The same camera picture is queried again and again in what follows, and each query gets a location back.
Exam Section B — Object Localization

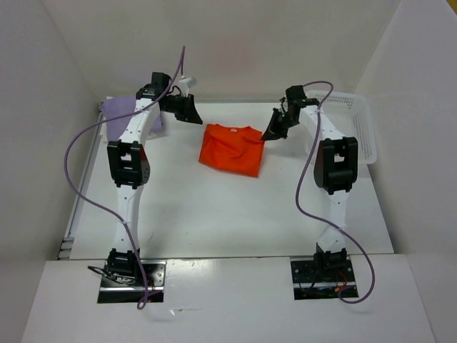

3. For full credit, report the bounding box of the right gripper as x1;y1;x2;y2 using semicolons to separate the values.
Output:
261;107;298;141

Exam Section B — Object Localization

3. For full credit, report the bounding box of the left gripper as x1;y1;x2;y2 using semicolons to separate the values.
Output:
162;93;203;125

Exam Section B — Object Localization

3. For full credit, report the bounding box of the orange t shirt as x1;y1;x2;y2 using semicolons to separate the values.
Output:
199;124;264;177

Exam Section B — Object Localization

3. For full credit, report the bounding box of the purple t shirt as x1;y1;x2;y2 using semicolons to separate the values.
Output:
98;94;166;142

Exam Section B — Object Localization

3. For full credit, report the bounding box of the white t shirt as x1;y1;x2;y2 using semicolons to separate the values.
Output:
101;132;159;144

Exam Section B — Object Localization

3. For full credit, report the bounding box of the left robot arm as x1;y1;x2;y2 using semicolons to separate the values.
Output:
105;72;203;286

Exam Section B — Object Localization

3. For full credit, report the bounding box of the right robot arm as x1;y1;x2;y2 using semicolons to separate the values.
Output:
261;85;358;281

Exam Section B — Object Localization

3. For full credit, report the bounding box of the white plastic basket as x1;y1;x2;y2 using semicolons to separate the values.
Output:
306;90;377;165

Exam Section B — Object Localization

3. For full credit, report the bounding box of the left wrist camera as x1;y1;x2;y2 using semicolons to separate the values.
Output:
176;76;197;97

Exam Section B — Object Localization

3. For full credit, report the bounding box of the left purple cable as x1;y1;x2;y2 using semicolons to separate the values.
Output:
63;45;187;310

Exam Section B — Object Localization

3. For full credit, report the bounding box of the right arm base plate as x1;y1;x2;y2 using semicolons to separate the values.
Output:
290;258;358;300

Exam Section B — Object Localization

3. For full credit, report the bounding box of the aluminium table edge rail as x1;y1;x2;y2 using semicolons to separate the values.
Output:
56;111;103;261

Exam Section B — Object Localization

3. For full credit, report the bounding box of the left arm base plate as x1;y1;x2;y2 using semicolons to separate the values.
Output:
97;260;166;304

